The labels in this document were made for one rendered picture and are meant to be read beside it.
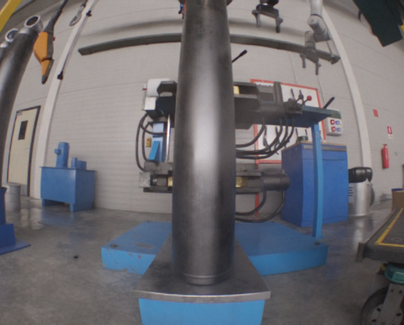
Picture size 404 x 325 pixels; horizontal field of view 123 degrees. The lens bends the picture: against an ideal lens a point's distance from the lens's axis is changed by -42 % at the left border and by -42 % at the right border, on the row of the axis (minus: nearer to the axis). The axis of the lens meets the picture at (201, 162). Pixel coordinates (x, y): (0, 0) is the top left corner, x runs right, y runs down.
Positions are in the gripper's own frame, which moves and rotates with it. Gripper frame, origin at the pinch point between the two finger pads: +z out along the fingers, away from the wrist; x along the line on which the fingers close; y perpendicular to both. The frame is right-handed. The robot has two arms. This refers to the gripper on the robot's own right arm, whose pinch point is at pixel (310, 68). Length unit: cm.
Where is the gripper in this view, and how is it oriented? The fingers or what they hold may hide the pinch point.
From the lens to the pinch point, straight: 147.4
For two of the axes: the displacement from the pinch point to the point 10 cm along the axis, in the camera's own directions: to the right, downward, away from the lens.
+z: -1.6, 9.8, 0.9
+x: 9.6, 1.4, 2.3
